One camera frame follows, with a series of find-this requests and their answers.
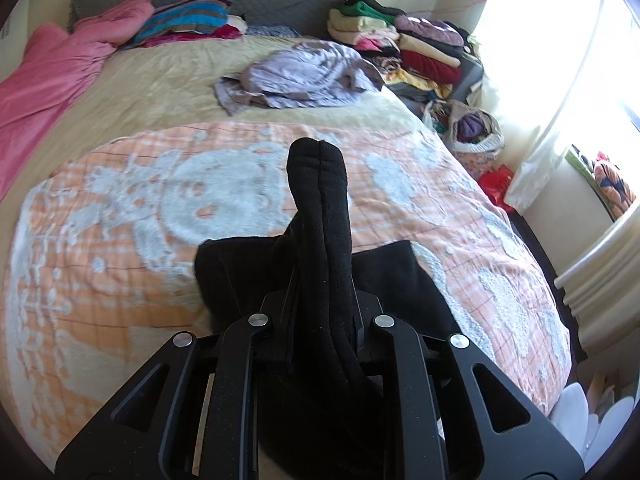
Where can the white bag of clothes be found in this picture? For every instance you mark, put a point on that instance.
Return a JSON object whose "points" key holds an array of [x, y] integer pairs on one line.
{"points": [[475, 127]]}

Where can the white petal-shaped object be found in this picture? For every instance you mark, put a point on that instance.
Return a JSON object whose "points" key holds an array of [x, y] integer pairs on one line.
{"points": [[575, 410]]}

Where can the dark bed frame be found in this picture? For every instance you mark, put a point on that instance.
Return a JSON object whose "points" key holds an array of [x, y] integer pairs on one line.
{"points": [[545, 260]]}

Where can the cream cloth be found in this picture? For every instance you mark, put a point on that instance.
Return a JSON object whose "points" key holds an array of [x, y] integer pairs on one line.
{"points": [[239, 24]]}

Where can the black sweater with orange cuffs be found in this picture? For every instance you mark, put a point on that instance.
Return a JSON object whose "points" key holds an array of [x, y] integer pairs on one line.
{"points": [[320, 210]]}

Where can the white moulded window sill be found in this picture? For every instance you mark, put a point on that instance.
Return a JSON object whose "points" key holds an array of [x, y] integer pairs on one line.
{"points": [[600, 270]]}

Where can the red plastic bag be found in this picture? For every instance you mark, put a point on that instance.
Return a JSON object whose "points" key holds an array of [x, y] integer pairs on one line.
{"points": [[495, 182]]}

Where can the orange and white patterned blanket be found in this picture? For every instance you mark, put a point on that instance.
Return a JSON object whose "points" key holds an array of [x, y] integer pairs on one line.
{"points": [[125, 240]]}

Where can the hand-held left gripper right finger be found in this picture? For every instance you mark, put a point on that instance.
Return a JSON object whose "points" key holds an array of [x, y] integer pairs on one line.
{"points": [[367, 310]]}

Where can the floral cushion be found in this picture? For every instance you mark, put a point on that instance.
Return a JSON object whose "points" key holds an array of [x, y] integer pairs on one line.
{"points": [[610, 180]]}

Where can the striped folded blanket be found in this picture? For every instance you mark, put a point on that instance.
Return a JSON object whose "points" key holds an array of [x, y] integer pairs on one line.
{"points": [[185, 17]]}

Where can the white curtain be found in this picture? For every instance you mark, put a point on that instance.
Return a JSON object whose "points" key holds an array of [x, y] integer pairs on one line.
{"points": [[550, 135]]}

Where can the floral box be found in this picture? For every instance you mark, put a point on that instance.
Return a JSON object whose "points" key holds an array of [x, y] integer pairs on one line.
{"points": [[480, 165]]}

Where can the beige bed sheet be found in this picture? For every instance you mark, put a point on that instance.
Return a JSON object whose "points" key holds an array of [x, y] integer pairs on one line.
{"points": [[160, 90]]}

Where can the blue-grey patterned pillow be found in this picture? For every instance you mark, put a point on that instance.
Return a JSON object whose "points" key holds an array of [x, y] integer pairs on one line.
{"points": [[272, 31]]}

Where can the magenta cloth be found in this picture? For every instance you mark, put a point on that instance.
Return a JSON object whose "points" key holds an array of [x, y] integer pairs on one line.
{"points": [[227, 33]]}

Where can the pink quilt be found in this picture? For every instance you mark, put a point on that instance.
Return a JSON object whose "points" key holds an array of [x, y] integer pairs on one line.
{"points": [[40, 80]]}

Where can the pile of folded clothes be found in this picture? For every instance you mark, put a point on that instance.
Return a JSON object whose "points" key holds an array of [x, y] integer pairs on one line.
{"points": [[425, 55]]}

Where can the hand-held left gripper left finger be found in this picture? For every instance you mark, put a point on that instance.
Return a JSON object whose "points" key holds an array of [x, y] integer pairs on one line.
{"points": [[280, 310]]}

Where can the lilac garment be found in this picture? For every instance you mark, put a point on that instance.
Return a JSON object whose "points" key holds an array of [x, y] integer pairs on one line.
{"points": [[300, 75]]}

